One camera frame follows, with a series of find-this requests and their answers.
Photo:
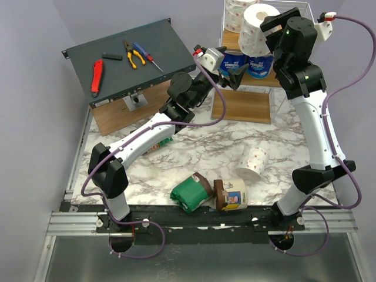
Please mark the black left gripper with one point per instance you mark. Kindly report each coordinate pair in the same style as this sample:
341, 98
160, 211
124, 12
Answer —
235, 76

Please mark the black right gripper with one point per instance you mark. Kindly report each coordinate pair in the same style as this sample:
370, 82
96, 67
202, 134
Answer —
272, 28

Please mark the floral paper roll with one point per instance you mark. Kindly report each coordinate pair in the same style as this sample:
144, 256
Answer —
234, 11
252, 41
252, 163

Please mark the blue white paper towel roll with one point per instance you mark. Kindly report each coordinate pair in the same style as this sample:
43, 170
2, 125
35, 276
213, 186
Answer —
260, 67

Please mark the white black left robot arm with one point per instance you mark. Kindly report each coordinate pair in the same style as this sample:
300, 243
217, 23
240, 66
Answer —
108, 164

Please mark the green wrapped roll near left arm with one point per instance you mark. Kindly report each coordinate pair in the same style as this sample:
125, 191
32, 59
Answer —
160, 144

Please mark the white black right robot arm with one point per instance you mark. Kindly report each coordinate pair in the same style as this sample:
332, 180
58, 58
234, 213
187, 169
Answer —
327, 162

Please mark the floral paper roll on shelf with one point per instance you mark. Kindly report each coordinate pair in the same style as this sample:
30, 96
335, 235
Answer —
234, 11

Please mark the blue red screwdriver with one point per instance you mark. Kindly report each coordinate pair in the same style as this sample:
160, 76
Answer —
147, 55

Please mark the black bit holder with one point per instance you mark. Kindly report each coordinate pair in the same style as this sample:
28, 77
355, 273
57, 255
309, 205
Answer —
113, 57

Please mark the dark grey rack server chassis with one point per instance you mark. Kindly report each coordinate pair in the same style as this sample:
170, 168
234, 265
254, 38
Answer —
119, 78

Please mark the cream cartoon wrapped roll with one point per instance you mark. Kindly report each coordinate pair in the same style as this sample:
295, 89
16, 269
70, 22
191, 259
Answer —
231, 194

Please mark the wooden board under chassis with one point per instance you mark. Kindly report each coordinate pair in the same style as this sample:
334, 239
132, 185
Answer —
116, 115

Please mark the red utility knife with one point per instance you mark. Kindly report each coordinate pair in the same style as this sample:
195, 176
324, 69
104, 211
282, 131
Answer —
98, 68

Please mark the green brown wrapped roll front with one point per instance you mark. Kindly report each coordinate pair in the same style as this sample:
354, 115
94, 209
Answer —
192, 192

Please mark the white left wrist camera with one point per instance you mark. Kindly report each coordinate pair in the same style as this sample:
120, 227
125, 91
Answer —
204, 56

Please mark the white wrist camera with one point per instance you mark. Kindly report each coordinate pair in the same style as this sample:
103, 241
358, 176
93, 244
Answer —
324, 26
204, 56

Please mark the white wire wooden shelf rack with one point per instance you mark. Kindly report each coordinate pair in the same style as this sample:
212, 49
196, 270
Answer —
254, 100

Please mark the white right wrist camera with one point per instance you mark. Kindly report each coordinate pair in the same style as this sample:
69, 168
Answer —
324, 26

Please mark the yellow handled pliers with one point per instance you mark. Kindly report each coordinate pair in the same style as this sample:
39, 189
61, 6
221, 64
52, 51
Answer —
131, 52

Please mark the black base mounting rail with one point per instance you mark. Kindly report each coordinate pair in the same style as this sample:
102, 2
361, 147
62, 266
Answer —
149, 224

